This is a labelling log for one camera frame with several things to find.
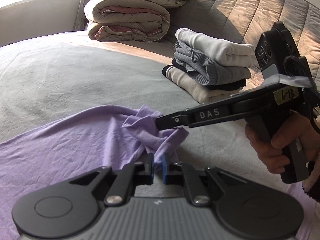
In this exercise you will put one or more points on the folded beige pink quilt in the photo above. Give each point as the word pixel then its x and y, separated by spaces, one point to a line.
pixel 125 15

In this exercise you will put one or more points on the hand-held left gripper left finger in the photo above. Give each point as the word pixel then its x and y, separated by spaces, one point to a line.
pixel 150 170

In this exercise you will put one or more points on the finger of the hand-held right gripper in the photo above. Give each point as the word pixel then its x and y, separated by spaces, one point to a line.
pixel 172 121

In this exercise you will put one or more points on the bed with grey sheet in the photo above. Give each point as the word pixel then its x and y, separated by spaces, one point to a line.
pixel 62 75

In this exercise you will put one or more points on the floral beige curtain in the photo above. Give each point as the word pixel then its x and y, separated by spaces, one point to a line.
pixel 83 5

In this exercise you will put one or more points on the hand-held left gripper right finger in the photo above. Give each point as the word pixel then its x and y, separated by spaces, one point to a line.
pixel 165 172

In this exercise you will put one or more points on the quilted beige headboard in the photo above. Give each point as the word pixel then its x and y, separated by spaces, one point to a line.
pixel 225 10

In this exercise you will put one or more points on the folded grey knit sweater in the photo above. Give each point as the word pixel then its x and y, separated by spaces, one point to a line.
pixel 212 73

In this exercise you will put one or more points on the person's right hand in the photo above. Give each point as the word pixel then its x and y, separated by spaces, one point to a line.
pixel 310 140

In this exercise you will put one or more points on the purple long-sleeved shirt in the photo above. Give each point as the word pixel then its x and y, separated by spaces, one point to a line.
pixel 62 142

